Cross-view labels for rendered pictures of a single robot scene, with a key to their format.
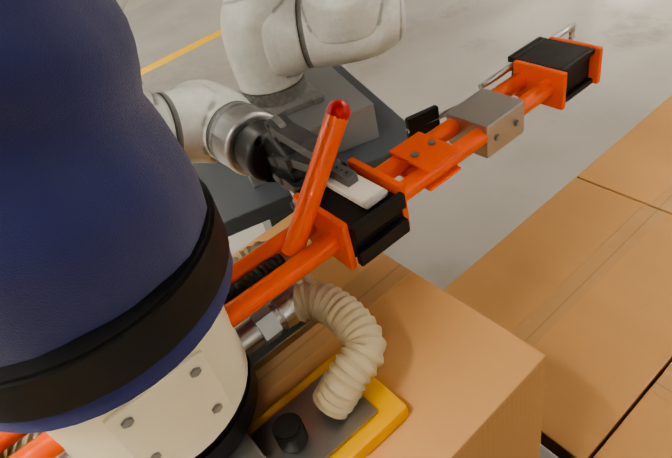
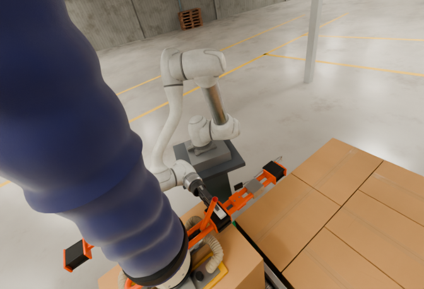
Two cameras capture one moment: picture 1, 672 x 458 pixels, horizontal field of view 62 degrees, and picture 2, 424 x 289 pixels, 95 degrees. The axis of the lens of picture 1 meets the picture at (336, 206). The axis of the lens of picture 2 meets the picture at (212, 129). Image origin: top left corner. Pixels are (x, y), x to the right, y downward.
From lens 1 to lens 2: 0.42 m
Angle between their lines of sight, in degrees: 4
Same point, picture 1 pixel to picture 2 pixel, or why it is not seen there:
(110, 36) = (168, 219)
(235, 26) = (192, 130)
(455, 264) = not seen: hidden behind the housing
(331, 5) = (219, 129)
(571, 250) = (286, 199)
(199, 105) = (182, 173)
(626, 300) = (299, 219)
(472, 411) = (243, 273)
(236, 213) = not seen: hidden behind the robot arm
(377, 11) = (231, 130)
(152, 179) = (174, 240)
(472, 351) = (245, 254)
